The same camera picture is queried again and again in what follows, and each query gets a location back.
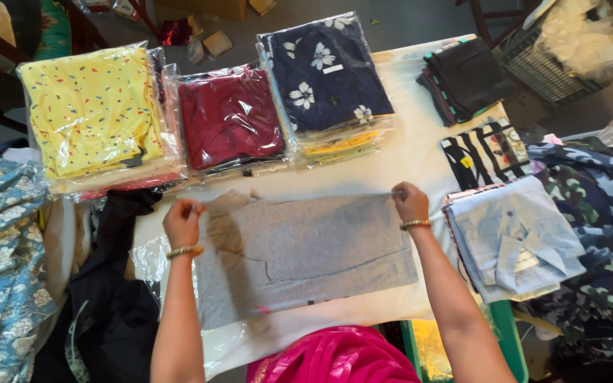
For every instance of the stack of navy floral packaged shirts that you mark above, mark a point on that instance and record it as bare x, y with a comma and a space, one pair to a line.
328, 80

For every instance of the gold left wrist bangle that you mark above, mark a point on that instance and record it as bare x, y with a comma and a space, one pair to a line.
184, 251

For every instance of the black white striped printed shirt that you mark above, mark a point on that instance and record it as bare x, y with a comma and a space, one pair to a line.
485, 151

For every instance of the green plastic stool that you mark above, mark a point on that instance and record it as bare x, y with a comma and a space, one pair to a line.
503, 340

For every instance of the person's left fingers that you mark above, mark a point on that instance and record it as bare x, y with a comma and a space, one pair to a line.
196, 206

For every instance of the person's left hand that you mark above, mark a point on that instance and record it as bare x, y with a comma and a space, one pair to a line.
180, 223

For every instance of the white table cloth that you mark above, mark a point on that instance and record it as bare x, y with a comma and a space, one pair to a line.
418, 154

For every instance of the clear plastic bags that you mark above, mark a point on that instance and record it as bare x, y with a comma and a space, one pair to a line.
149, 258

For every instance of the red shiny wrapper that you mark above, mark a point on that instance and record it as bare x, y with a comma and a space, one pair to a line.
174, 32

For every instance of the stack of yellow packaged shirts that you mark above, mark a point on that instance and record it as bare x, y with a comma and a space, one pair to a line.
93, 111

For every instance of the stack of dark folded garments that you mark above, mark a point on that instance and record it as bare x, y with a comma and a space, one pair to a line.
463, 77

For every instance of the gold beaded right wrist bangle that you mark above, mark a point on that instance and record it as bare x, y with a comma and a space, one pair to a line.
415, 224

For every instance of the blue camouflage fabric heap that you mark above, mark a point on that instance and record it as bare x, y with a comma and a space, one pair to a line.
599, 223

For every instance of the small cardboard box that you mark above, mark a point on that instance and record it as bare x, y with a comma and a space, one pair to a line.
217, 43

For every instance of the black garment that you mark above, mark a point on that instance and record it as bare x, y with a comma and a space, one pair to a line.
109, 298

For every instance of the pink sari clothing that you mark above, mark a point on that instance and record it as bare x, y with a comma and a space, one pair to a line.
333, 355

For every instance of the blue floral fabric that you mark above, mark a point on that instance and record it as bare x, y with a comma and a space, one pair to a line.
0, 266

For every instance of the stack of light blue shirts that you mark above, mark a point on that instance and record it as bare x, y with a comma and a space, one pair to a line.
514, 239

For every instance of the grey shirt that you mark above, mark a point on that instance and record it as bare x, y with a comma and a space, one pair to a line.
306, 250

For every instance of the stack of maroon packaged shirts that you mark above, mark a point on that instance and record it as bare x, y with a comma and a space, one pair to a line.
229, 117

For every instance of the plastic crate with white bags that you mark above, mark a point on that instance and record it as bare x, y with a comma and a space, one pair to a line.
567, 48

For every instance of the person's right hand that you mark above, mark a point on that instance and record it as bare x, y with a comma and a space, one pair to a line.
412, 203

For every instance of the person's right fingers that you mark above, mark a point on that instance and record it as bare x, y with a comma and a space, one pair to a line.
400, 191

